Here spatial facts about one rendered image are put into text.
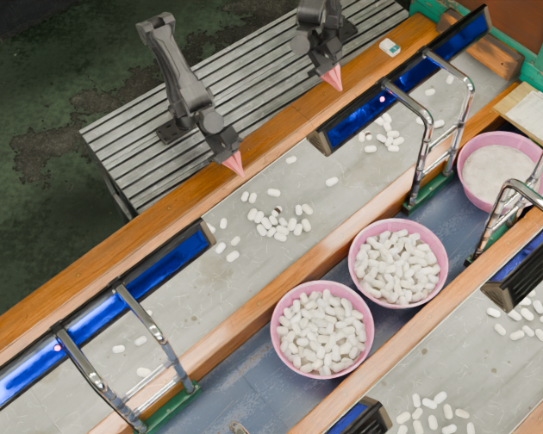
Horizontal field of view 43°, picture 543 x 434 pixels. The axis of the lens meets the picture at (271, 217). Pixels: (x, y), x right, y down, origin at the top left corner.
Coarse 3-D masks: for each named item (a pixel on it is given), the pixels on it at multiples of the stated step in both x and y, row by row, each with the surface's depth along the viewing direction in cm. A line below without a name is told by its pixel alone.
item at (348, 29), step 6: (348, 24) 240; (324, 30) 232; (330, 30) 231; (336, 30) 232; (342, 30) 239; (348, 30) 239; (354, 30) 239; (324, 36) 235; (330, 36) 233; (342, 36) 238; (348, 36) 238
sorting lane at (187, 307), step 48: (432, 96) 215; (480, 96) 214; (384, 144) 207; (240, 192) 201; (288, 192) 200; (336, 192) 199; (240, 240) 193; (288, 240) 192; (192, 288) 186; (240, 288) 185; (192, 336) 179; (48, 384) 175; (0, 432) 170; (48, 432) 169
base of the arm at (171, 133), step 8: (192, 112) 218; (176, 120) 219; (184, 120) 217; (192, 120) 219; (160, 128) 222; (168, 128) 222; (176, 128) 222; (184, 128) 220; (192, 128) 222; (160, 136) 220; (168, 136) 220; (176, 136) 220; (168, 144) 220
